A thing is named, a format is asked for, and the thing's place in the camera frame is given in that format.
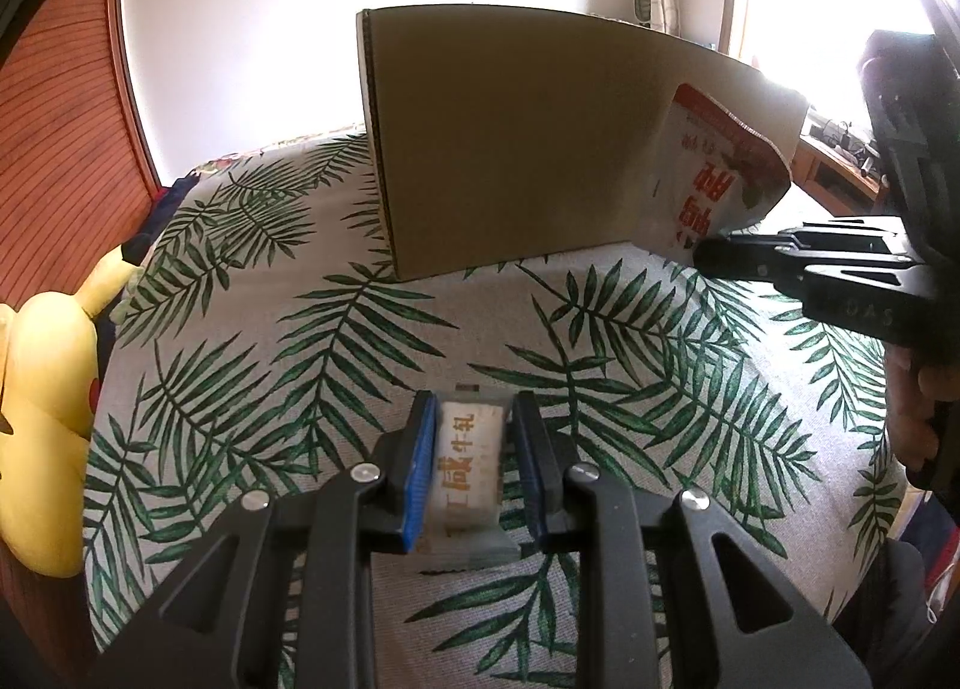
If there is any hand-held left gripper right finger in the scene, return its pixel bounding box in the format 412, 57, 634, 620
508, 390, 865, 689

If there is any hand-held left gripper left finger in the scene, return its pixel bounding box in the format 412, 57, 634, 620
97, 391, 441, 689

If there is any floral print cloth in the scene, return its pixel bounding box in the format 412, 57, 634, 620
184, 148, 252, 176

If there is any small grey white snack packet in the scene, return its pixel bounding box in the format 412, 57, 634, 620
415, 384, 524, 575

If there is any white red snack packet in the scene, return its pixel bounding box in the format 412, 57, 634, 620
649, 82, 794, 263

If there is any wooden cabinet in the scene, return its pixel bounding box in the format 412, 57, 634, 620
793, 110, 895, 219

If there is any yellow plush toy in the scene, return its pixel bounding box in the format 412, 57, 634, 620
0, 242, 145, 579

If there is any brown cardboard box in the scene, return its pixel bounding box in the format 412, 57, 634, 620
355, 6, 812, 282

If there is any person's right hand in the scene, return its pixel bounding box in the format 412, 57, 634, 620
883, 350, 936, 489

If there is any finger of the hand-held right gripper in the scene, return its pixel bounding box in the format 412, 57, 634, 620
692, 219, 914, 287

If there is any wooden slatted wardrobe door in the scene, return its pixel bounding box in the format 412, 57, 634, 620
0, 0, 164, 300

